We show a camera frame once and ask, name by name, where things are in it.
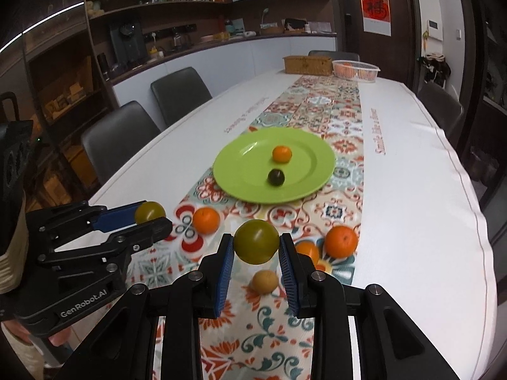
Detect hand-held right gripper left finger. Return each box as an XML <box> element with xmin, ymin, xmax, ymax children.
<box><xmin>51</xmin><ymin>233</ymin><xmax>235</xmax><ymax>380</ymax></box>

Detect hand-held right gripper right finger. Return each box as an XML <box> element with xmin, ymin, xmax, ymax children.
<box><xmin>277</xmin><ymin>233</ymin><xmax>462</xmax><ymax>380</ymax></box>

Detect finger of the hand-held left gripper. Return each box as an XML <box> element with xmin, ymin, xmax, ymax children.
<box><xmin>27</xmin><ymin>201</ymin><xmax>140</xmax><ymax>242</ymax></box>
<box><xmin>35</xmin><ymin>217</ymin><xmax>174</xmax><ymax>274</ymax></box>

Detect green plum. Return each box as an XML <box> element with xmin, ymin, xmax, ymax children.
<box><xmin>234</xmin><ymin>219</ymin><xmax>280</xmax><ymax>264</ymax></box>
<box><xmin>135</xmin><ymin>201</ymin><xmax>167</xmax><ymax>225</ymax></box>

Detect yellow-brown round fruit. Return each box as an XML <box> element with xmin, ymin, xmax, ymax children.
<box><xmin>249</xmin><ymin>270</ymin><xmax>278</xmax><ymax>294</ymax></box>

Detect green plate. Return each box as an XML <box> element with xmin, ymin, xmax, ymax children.
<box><xmin>213</xmin><ymin>128</ymin><xmax>337</xmax><ymax>204</ymax></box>

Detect person's left hand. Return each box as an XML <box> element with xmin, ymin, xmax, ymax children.
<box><xmin>48</xmin><ymin>326</ymin><xmax>74</xmax><ymax>355</ymax></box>

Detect person's beige trousers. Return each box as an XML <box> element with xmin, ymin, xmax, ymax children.
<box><xmin>0</xmin><ymin>319</ymin><xmax>46</xmax><ymax>380</ymax></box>

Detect grey chair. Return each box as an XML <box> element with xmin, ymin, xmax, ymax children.
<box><xmin>81</xmin><ymin>101</ymin><xmax>161</xmax><ymax>185</ymax></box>
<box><xmin>151</xmin><ymin>67</ymin><xmax>212</xmax><ymax>127</ymax></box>
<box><xmin>308</xmin><ymin>50</ymin><xmax>360</xmax><ymax>62</ymax></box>
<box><xmin>417</xmin><ymin>82</ymin><xmax>464</xmax><ymax>155</ymax></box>

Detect white tablecloth with patterned runner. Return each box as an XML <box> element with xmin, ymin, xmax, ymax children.
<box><xmin>51</xmin><ymin>69</ymin><xmax>497</xmax><ymax>380</ymax></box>

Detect dark glass display cabinet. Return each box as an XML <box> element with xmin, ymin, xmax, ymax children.
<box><xmin>0</xmin><ymin>8</ymin><xmax>115</xmax><ymax>206</ymax></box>

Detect black thermos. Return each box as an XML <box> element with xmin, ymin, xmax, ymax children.
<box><xmin>97</xmin><ymin>52</ymin><xmax>111</xmax><ymax>82</ymax></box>

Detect black water dispenser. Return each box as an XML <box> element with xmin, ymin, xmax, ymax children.
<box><xmin>109</xmin><ymin>22</ymin><xmax>148</xmax><ymax>68</ymax></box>

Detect white counter cabinet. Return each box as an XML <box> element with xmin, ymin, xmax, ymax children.
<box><xmin>111</xmin><ymin>34</ymin><xmax>337</xmax><ymax>107</ymax></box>

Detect wicker box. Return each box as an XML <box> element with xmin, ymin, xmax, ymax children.
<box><xmin>283</xmin><ymin>55</ymin><xmax>333</xmax><ymax>76</ymax></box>

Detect white plastic basket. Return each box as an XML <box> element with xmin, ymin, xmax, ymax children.
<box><xmin>332</xmin><ymin>60</ymin><xmax>381</xmax><ymax>84</ymax></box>

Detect dark brown door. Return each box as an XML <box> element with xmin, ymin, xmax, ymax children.
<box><xmin>343</xmin><ymin>0</ymin><xmax>416</xmax><ymax>88</ymax></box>

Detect pile of dark clothes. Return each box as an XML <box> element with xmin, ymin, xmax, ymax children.
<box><xmin>420</xmin><ymin>53</ymin><xmax>451</xmax><ymax>88</ymax></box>

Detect red and white wall calendar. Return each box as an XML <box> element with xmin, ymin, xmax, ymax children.
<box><xmin>358</xmin><ymin>0</ymin><xmax>393</xmax><ymax>34</ymax></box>

